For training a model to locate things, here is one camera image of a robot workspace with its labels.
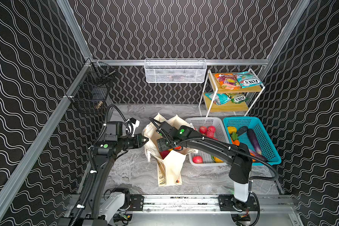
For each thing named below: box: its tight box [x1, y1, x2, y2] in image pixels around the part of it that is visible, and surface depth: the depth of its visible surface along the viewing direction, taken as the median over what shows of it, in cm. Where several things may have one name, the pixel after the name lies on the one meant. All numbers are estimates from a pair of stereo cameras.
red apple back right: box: [207, 125, 217, 134], surface depth 102 cm
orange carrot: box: [231, 131, 240, 146], surface depth 99 cm
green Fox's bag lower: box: [227, 92, 251, 104], surface depth 102 cm
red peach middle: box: [205, 130, 215, 138], surface depth 97 cm
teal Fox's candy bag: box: [234, 71, 263, 89], surface depth 84 cm
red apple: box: [192, 155, 203, 164], surface depth 87 cm
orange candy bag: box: [214, 73, 242, 90], surface depth 85 cm
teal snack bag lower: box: [205, 92, 232, 106], surface depth 100 cm
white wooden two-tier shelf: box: [197, 68, 266, 118], surface depth 89 cm
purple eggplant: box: [247, 128, 262, 155], surface depth 97 cm
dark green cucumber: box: [236, 125, 248, 137], surface depth 103 cm
